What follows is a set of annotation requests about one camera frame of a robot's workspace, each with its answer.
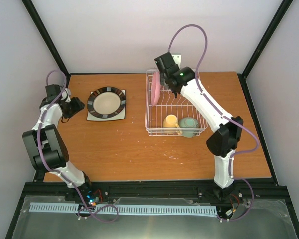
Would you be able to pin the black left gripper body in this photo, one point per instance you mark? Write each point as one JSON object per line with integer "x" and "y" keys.
{"x": 72, "y": 109}

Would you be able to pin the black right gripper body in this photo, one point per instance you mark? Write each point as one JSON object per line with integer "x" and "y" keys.
{"x": 163, "y": 80}

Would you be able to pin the pink plate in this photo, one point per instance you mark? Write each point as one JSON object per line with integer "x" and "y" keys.
{"x": 155, "y": 88}

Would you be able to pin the black striped round plate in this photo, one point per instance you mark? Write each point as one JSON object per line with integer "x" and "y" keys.
{"x": 107, "y": 102}

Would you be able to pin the yellow mug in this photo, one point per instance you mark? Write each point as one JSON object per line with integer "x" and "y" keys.
{"x": 171, "y": 126}

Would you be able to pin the green ceramic bowl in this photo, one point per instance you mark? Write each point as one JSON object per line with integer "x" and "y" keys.
{"x": 189, "y": 127}

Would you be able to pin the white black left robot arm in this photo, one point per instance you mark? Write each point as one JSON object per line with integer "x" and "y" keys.
{"x": 44, "y": 144}

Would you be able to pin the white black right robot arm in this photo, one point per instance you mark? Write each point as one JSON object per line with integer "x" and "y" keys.
{"x": 226, "y": 128}

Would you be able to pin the white square plate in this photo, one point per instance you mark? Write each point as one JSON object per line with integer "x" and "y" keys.
{"x": 107, "y": 119}

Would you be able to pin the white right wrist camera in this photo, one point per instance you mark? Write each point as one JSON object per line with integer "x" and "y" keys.
{"x": 168, "y": 62}

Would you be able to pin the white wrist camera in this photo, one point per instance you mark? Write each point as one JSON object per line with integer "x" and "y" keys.
{"x": 168, "y": 62}
{"x": 66, "y": 95}

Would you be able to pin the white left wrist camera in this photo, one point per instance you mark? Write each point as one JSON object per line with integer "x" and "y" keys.
{"x": 66, "y": 95}

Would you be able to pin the white wire dish rack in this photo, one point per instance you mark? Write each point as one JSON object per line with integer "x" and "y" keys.
{"x": 168, "y": 104}

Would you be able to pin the light blue cable duct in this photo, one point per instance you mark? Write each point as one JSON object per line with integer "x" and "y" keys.
{"x": 128, "y": 210}

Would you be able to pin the black enclosure frame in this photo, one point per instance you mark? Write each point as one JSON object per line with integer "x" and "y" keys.
{"x": 38, "y": 188}

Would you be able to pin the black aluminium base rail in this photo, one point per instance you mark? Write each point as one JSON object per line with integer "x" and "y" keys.
{"x": 204, "y": 191}

